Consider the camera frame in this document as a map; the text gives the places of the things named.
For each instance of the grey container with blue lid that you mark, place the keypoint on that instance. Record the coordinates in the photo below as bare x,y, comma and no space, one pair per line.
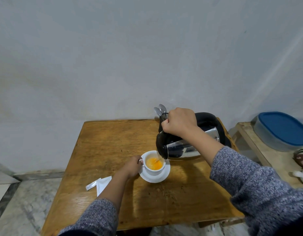
281,131

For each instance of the white ceramic cup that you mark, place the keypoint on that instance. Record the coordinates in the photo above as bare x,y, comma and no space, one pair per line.
154,172

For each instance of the person's left fingers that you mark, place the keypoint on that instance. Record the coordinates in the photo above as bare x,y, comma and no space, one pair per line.
138,161

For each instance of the black mesh cutlery holder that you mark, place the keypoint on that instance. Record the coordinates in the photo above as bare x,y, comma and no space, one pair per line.
163,117

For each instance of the steel spoon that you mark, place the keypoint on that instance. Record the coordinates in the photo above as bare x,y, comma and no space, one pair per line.
162,108
157,111

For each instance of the white paper sachet strip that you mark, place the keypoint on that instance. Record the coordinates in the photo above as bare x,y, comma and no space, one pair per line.
92,184

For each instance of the person's left hand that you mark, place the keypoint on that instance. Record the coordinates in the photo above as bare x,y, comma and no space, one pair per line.
132,167

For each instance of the torn white paper sachet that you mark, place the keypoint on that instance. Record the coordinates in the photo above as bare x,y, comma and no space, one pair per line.
103,184

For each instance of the black kettle base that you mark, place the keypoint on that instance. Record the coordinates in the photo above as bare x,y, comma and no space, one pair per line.
228,143

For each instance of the person's right fingers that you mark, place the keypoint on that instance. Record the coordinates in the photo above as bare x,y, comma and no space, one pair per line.
167,125

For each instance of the brown striped figurine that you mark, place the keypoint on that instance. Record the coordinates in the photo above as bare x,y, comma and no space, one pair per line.
302,158

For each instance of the light wooden side table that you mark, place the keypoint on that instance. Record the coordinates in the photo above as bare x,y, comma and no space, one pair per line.
267,154

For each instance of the person's left forearm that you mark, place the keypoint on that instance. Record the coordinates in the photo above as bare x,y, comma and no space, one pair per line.
109,194

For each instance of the person's right forearm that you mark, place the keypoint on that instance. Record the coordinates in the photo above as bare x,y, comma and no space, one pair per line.
252,184

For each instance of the person's right hand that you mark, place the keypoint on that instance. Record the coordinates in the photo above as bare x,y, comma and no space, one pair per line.
179,121

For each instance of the orange tea liquid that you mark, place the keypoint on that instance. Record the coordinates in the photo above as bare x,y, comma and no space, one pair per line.
154,164

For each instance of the white ceramic saucer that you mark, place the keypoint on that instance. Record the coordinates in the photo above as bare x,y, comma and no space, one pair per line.
155,178

